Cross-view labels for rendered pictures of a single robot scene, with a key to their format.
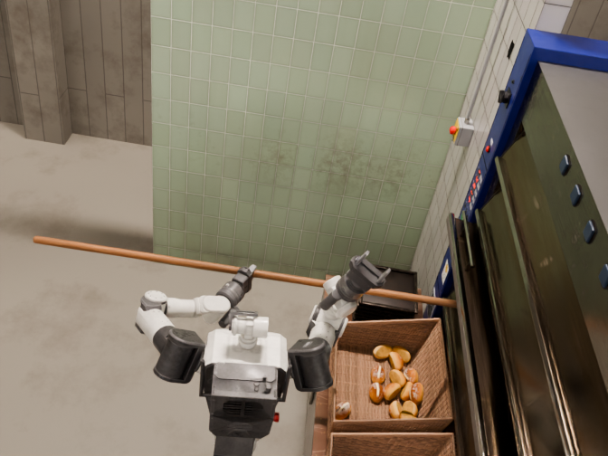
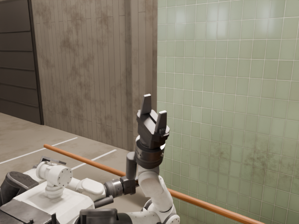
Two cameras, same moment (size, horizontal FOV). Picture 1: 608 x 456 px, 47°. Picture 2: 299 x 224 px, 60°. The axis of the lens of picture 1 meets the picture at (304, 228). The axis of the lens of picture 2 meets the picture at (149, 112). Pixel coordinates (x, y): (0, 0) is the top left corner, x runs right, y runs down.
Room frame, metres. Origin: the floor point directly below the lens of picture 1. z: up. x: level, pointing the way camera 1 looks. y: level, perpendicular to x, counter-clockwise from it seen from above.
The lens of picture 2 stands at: (1.01, -0.63, 1.89)
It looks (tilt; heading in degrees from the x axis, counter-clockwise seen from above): 14 degrees down; 38
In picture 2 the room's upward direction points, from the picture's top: straight up
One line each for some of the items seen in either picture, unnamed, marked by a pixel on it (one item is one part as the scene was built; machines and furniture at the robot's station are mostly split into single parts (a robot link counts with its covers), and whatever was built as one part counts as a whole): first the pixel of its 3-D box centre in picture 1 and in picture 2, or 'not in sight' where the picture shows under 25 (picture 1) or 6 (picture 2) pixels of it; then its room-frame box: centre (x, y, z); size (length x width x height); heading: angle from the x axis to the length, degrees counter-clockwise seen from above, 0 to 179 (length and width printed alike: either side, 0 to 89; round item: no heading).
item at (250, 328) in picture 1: (251, 328); (54, 176); (1.45, 0.11, 1.47); 0.10 x 0.07 x 0.09; 97
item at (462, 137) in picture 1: (462, 131); not in sight; (2.89, -0.66, 1.46); 0.10 x 0.07 x 0.10; 2
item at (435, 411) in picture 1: (386, 377); not in sight; (1.96, -0.47, 0.72); 0.56 x 0.49 x 0.28; 3
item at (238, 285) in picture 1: (237, 287); (122, 186); (1.88, 0.22, 1.20); 0.12 x 0.10 x 0.13; 157
